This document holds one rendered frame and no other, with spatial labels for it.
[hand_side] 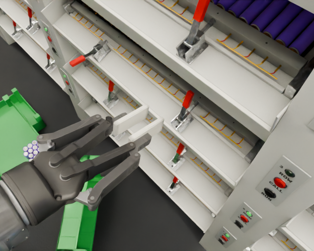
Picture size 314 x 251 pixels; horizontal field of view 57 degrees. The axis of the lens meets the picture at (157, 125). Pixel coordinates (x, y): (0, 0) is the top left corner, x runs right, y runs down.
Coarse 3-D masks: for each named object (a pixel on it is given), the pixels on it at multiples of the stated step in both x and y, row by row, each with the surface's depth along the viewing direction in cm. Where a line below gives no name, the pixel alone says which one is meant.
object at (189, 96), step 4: (188, 92) 52; (192, 92) 52; (188, 96) 52; (192, 96) 52; (184, 100) 53; (188, 100) 53; (184, 104) 54; (188, 104) 53; (184, 108) 54; (180, 112) 56; (184, 112) 55; (180, 116) 56; (184, 116) 57; (180, 120) 56
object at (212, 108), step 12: (84, 12) 71; (84, 24) 72; (96, 24) 69; (108, 24) 68; (120, 36) 66; (132, 48) 65; (144, 60) 63; (156, 60) 62; (144, 72) 63; (156, 72) 63; (168, 72) 60; (180, 84) 59; (204, 96) 57; (204, 108) 58; (216, 108) 56; (216, 120) 56; (228, 120) 54; (240, 132) 53; (252, 132) 53; (252, 144) 53
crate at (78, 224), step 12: (84, 156) 93; (96, 156) 93; (96, 180) 107; (72, 204) 85; (72, 216) 83; (84, 216) 102; (96, 216) 102; (60, 228) 81; (72, 228) 81; (84, 228) 100; (60, 240) 79; (72, 240) 79; (84, 240) 98
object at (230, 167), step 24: (72, 0) 73; (72, 24) 74; (120, 48) 68; (120, 72) 66; (144, 96) 63; (168, 120) 59; (192, 144) 57; (216, 144) 56; (240, 144) 55; (216, 168) 54; (240, 168) 53
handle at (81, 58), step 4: (96, 48) 66; (92, 52) 66; (96, 52) 67; (80, 56) 65; (84, 56) 66; (88, 56) 66; (72, 60) 64; (76, 60) 65; (80, 60) 65; (84, 60) 66; (72, 64) 64; (76, 64) 65
